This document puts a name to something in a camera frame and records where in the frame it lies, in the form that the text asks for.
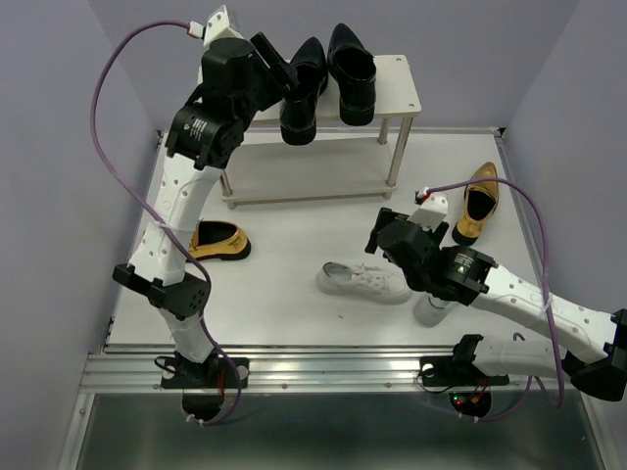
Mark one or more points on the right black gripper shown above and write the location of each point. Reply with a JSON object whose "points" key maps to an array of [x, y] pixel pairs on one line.
{"points": [[372, 244]]}

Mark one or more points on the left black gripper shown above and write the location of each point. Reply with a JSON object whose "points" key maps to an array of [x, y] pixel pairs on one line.
{"points": [[283, 72]]}

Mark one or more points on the black patent loafer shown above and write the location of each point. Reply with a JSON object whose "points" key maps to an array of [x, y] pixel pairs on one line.
{"points": [[298, 109]]}

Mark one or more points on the white lace-up sneaker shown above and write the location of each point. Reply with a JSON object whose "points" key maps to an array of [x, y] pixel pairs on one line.
{"points": [[367, 282]]}

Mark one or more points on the black loafer with tag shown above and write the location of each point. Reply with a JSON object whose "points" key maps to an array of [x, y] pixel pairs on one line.
{"points": [[353, 68]]}

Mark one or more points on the gold loafer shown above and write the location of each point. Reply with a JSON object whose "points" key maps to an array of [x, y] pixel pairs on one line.
{"points": [[479, 204], [214, 239]]}

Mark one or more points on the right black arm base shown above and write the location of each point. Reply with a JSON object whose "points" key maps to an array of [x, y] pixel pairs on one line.
{"points": [[456, 375]]}

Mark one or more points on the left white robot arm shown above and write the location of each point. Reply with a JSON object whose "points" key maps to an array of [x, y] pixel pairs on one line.
{"points": [[199, 145]]}

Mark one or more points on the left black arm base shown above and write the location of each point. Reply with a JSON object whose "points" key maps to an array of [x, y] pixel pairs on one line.
{"points": [[201, 377]]}

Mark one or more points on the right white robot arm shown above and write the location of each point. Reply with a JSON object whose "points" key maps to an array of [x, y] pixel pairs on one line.
{"points": [[589, 346]]}

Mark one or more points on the white two-tier shoe shelf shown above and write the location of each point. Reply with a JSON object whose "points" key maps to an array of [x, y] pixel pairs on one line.
{"points": [[342, 162]]}

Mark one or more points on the white sneaker right side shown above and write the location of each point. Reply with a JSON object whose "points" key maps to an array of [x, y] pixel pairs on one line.
{"points": [[430, 311]]}

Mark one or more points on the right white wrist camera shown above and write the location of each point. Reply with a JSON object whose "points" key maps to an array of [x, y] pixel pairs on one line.
{"points": [[431, 210]]}

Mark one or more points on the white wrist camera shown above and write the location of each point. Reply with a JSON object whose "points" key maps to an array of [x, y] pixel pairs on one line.
{"points": [[222, 23], [431, 210]]}

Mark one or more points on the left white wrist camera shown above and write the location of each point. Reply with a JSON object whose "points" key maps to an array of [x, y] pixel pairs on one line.
{"points": [[222, 23]]}

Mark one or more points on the aluminium mounting rail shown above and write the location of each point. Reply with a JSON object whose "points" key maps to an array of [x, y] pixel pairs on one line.
{"points": [[272, 370]]}

